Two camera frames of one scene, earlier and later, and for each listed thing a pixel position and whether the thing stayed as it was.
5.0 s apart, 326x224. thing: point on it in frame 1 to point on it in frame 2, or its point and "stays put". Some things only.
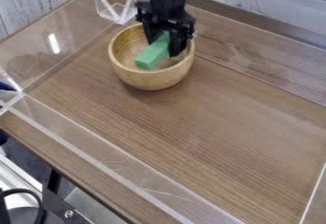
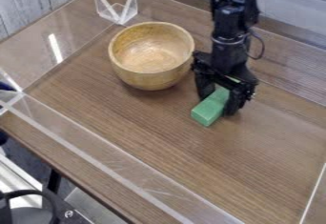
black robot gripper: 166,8 to 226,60
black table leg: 54,181 stays put
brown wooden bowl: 126,43 stays put
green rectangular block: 155,51 to 209,110
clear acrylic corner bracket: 118,12 stays put
